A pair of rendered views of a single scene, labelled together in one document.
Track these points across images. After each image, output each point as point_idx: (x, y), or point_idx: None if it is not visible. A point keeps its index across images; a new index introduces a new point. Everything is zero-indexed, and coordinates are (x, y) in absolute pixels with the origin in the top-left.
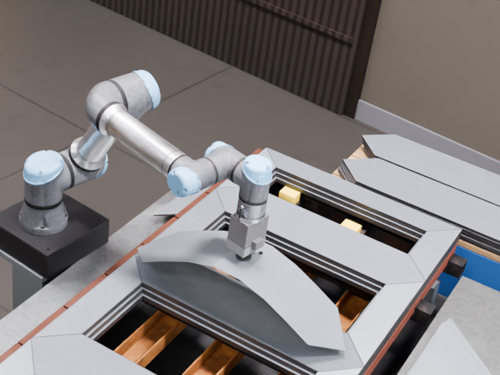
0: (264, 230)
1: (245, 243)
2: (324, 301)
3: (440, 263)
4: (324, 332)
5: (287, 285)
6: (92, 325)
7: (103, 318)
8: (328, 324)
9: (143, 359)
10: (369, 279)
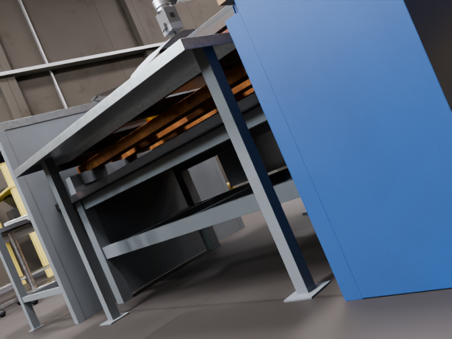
0: (166, 17)
1: (160, 27)
2: (155, 54)
3: (223, 19)
4: (138, 70)
5: (159, 48)
6: (190, 91)
7: (196, 89)
8: (143, 66)
9: None
10: None
